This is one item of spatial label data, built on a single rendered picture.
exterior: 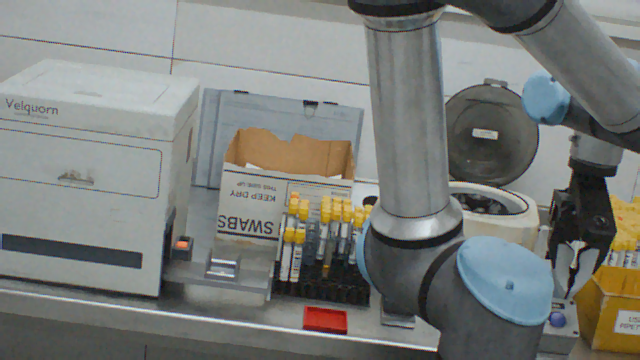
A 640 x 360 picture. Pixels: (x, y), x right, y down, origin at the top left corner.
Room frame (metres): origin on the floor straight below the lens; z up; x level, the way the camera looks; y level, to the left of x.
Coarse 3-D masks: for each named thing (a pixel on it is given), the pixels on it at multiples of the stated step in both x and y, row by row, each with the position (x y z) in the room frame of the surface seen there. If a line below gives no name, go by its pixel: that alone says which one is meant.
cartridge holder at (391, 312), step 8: (384, 304) 1.36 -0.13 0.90; (392, 304) 1.35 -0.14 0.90; (384, 312) 1.35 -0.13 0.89; (392, 312) 1.35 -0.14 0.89; (400, 312) 1.35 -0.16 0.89; (408, 312) 1.35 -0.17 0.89; (384, 320) 1.34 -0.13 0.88; (392, 320) 1.34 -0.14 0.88; (400, 320) 1.34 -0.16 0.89; (408, 320) 1.34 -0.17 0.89
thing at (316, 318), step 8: (304, 312) 1.32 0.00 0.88; (312, 312) 1.34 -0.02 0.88; (320, 312) 1.34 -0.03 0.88; (328, 312) 1.35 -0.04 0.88; (336, 312) 1.35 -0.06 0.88; (344, 312) 1.35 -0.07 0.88; (304, 320) 1.29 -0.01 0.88; (312, 320) 1.31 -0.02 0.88; (320, 320) 1.32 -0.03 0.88; (328, 320) 1.32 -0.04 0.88; (336, 320) 1.32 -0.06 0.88; (344, 320) 1.32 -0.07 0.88; (312, 328) 1.28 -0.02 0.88; (320, 328) 1.28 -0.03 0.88; (328, 328) 1.28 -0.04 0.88; (336, 328) 1.28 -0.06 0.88; (344, 328) 1.29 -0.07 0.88
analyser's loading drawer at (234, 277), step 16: (208, 256) 1.34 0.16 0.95; (240, 256) 1.36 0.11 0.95; (176, 272) 1.33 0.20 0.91; (192, 272) 1.34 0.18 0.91; (208, 272) 1.32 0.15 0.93; (224, 272) 1.36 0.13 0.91; (240, 272) 1.37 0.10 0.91; (256, 272) 1.38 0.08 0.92; (272, 272) 1.34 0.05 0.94; (240, 288) 1.32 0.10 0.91; (256, 288) 1.32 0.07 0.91
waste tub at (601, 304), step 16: (608, 272) 1.48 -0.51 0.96; (624, 272) 1.48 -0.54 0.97; (592, 288) 1.40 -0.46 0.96; (608, 288) 1.48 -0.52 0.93; (624, 288) 1.48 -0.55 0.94; (576, 304) 1.45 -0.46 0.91; (592, 304) 1.39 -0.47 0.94; (608, 304) 1.35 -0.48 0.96; (624, 304) 1.35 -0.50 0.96; (592, 320) 1.37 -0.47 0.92; (608, 320) 1.35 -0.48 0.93; (624, 320) 1.35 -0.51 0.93; (592, 336) 1.35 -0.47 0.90; (608, 336) 1.35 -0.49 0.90; (624, 336) 1.35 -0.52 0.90; (624, 352) 1.35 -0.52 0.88
